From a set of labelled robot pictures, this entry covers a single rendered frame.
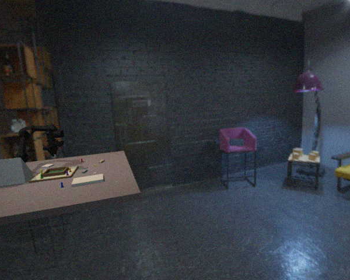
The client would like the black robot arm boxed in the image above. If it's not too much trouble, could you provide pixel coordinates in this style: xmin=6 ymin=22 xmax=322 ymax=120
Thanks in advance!
xmin=14 ymin=124 xmax=64 ymax=163

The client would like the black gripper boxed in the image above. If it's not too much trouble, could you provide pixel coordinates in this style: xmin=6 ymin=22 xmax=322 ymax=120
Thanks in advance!
xmin=43 ymin=138 xmax=58 ymax=157

